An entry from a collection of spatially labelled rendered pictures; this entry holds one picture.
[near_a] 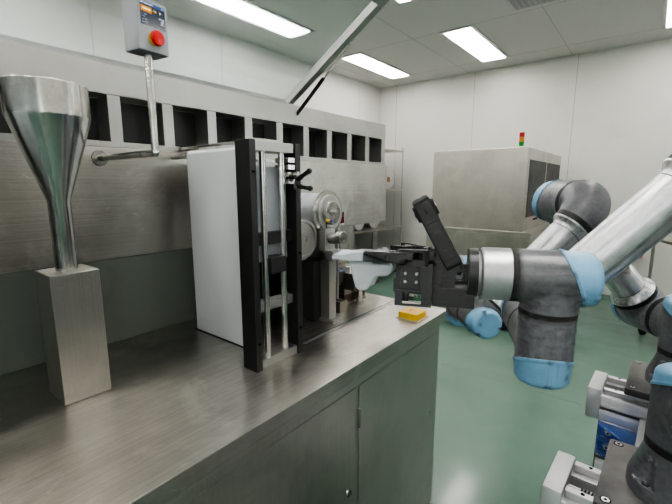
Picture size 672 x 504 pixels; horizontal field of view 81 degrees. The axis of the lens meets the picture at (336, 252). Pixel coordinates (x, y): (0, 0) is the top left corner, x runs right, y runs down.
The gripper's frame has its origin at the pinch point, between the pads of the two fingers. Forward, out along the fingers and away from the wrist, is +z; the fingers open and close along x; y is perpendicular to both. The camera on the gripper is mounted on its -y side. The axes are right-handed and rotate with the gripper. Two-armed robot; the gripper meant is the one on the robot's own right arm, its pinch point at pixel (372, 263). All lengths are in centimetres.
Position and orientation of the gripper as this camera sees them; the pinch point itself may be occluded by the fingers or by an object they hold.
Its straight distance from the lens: 129.2
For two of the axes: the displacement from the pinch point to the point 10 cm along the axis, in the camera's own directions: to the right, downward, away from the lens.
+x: -6.2, 1.3, -7.7
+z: -7.9, -1.0, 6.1
